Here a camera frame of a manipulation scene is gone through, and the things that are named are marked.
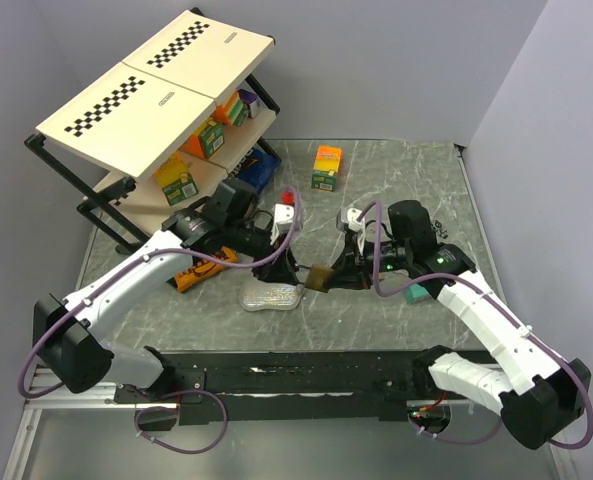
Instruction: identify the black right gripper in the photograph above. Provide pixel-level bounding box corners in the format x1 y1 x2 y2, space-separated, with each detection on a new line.
323 233 412 290

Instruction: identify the teal rectangular box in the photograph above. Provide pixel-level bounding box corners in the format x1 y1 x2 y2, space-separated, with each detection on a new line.
404 284 432 304

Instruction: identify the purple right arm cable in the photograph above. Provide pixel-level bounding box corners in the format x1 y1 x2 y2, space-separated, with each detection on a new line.
355 201 593 450

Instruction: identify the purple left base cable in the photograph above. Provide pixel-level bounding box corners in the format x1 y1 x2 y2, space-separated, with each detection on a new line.
134 389 231 455

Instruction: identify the orange green box upper right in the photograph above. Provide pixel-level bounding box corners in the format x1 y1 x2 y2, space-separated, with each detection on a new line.
213 91 248 127

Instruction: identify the cream black two-tier shelf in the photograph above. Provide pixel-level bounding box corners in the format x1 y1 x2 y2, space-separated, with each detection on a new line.
25 8 280 254

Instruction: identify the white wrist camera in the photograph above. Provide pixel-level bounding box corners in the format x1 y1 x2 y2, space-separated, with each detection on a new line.
336 207 366 254
270 187 300 244

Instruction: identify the orange green box on table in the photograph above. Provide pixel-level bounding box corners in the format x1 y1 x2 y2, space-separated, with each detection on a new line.
311 145 343 192

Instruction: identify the small dark key bunch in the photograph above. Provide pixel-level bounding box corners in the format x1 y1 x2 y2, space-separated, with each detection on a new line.
432 220 449 240

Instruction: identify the aluminium table frame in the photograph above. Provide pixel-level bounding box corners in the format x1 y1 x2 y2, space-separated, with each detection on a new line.
3 139 577 480

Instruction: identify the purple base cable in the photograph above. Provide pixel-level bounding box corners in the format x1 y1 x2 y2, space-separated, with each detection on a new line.
134 389 231 455
408 399 502 446

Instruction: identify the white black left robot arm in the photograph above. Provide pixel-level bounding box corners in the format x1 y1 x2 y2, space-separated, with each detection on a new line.
32 178 300 402

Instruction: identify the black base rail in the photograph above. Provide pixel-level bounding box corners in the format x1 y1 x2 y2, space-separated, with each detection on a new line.
113 348 502 426

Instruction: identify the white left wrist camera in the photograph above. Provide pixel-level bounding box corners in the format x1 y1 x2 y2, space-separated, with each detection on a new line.
270 187 300 244

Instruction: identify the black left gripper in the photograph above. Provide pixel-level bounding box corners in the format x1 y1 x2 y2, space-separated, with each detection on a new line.
224 217 299 285

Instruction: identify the yellow green box lower shelf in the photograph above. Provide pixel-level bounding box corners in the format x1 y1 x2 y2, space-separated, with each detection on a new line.
154 153 199 206

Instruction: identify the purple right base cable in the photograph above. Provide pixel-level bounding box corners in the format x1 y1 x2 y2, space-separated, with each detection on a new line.
408 399 502 446

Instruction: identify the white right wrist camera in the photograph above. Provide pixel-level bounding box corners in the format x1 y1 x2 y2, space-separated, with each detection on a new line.
336 207 366 254

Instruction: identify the purple white small box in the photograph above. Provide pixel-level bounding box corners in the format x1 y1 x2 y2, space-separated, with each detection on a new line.
238 89 261 119

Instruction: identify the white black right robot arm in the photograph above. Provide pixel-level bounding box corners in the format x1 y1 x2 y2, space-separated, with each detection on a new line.
323 200 593 450

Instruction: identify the orange snack bag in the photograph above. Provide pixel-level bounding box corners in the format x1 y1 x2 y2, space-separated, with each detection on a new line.
174 247 238 293

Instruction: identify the orange green box middle shelf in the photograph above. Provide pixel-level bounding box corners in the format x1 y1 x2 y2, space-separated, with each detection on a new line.
180 117 225 160

